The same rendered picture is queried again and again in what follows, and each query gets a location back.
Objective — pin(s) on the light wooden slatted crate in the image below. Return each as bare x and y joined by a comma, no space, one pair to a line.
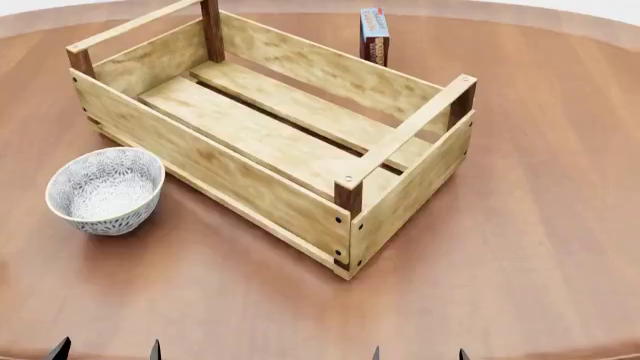
260,135

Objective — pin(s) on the small chocolate pudding box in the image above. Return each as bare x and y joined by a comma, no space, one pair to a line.
374,35

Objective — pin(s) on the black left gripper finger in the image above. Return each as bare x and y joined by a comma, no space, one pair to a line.
156,351
61,351

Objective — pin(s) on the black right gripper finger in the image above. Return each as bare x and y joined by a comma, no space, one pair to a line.
464,355
375,354

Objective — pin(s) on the white floral patterned bowl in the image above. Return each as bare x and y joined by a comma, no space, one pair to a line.
105,191

